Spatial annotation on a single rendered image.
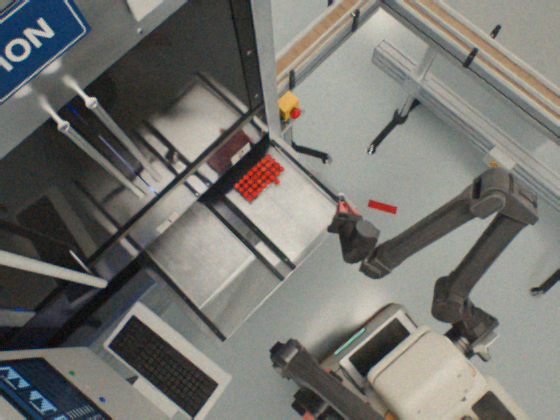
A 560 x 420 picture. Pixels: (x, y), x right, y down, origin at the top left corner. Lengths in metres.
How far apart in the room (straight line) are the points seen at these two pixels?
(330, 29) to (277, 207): 0.72
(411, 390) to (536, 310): 1.71
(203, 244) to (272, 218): 0.27
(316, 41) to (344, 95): 1.04
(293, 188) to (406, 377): 0.82
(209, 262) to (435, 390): 0.88
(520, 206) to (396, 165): 1.73
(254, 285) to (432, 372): 0.72
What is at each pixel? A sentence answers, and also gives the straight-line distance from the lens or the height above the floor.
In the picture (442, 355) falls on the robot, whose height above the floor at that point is 1.37.
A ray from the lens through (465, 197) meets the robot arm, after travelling 1.10.
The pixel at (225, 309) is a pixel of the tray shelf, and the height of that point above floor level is 0.88.
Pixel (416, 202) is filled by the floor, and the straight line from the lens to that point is 2.71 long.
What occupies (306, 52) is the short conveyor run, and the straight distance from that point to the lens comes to 1.87.
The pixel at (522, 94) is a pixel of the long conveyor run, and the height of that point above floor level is 0.93.
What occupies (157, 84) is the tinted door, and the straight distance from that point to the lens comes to 1.06.
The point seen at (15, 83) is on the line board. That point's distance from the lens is 0.83.
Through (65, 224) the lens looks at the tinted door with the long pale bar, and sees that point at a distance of 1.23.
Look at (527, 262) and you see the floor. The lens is 2.84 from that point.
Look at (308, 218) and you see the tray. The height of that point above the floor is 0.88.
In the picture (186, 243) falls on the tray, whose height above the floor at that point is 0.88.
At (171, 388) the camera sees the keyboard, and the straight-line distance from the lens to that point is 1.77.
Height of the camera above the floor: 2.53
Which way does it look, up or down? 75 degrees down
